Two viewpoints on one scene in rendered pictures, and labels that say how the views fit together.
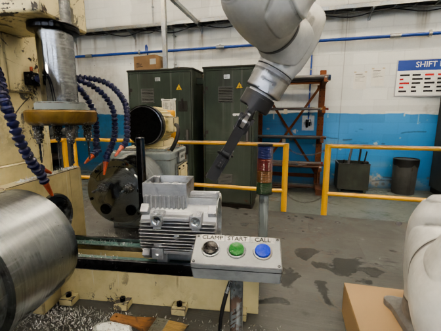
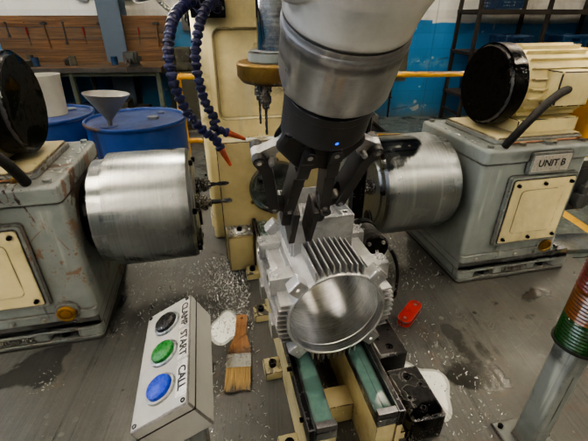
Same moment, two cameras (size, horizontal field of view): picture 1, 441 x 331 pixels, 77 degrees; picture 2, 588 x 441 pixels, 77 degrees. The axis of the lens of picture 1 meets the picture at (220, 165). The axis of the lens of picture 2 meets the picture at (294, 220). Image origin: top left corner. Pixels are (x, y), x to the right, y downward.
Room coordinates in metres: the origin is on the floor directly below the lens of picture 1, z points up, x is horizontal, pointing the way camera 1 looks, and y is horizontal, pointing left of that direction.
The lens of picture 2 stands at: (0.54, -0.38, 1.42)
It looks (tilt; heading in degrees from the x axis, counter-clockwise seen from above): 29 degrees down; 70
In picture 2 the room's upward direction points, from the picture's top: straight up
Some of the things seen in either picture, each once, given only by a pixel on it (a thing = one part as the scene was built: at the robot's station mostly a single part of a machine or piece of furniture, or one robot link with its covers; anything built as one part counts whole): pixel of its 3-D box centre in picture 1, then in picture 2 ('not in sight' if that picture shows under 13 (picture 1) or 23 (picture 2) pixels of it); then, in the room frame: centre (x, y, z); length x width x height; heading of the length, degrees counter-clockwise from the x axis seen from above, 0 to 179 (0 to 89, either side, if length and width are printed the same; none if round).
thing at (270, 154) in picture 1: (264, 152); not in sight; (1.02, -0.17, 1.19); 0.06 x 0.06 x 0.04
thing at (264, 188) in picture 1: (264, 187); (584, 330); (1.02, -0.17, 1.05); 0.06 x 0.06 x 0.04
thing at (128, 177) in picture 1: (132, 184); (409, 182); (1.12, 0.37, 1.04); 0.41 x 0.25 x 0.25; 173
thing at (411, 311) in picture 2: not in sight; (409, 313); (1.01, 0.15, 0.81); 0.09 x 0.03 x 0.02; 32
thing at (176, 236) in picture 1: (184, 223); (318, 277); (0.76, 0.10, 1.01); 0.20 x 0.19 x 0.19; 84
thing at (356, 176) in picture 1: (352, 168); not in sight; (4.83, -2.33, 0.41); 0.52 x 0.47 x 0.82; 75
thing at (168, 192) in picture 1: (169, 191); (312, 220); (0.76, 0.14, 1.11); 0.12 x 0.11 x 0.07; 84
